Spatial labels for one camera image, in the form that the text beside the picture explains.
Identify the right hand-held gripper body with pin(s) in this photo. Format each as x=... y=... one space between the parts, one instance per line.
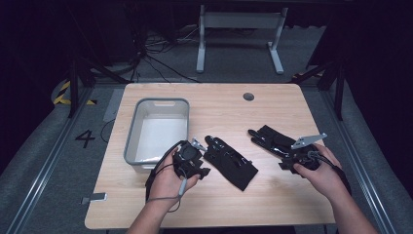
x=305 y=157

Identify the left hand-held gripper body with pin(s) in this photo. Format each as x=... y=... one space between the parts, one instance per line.
x=186 y=159

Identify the person's right hand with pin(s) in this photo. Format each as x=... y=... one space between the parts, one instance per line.
x=328 y=178

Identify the person's left hand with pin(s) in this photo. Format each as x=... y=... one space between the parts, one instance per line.
x=165 y=183

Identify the grey plastic bin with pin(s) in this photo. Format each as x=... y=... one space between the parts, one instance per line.
x=162 y=136

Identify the black metal stand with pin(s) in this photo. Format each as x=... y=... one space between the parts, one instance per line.
x=339 y=94
x=74 y=91

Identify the black and yellow hazard tape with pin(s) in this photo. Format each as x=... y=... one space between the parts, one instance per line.
x=61 y=97

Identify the aluminium floor rail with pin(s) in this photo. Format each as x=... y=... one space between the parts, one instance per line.
x=357 y=162
x=48 y=165

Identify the small grey metal bracket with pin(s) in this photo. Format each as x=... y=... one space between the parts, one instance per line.
x=95 y=197

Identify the white metal table frame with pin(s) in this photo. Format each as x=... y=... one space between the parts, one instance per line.
x=240 y=20

